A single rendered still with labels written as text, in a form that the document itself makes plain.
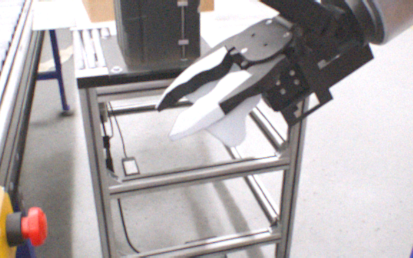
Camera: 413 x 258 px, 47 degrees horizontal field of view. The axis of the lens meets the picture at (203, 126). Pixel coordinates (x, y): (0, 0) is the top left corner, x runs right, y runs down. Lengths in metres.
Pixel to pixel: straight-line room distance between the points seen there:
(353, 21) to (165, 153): 1.74
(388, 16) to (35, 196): 1.70
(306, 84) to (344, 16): 0.07
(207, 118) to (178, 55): 0.68
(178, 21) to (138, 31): 0.09
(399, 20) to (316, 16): 0.07
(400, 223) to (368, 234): 0.14
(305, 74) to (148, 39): 0.66
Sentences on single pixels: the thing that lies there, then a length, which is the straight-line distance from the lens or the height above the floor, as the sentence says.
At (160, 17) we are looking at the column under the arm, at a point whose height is 0.86.
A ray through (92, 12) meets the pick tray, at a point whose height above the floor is 0.78.
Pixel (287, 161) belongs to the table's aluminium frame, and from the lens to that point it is 1.33.
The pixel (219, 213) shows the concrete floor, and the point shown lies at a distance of 1.80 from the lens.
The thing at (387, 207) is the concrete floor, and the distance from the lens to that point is 1.96.
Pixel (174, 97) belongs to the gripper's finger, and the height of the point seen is 0.96.
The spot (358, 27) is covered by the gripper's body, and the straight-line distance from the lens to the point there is 0.46.
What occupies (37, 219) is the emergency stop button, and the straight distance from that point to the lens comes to 0.50.
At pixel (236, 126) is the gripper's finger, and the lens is 0.44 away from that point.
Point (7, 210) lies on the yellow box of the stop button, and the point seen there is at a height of 0.86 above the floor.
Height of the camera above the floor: 1.17
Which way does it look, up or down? 30 degrees down
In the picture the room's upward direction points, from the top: straight up
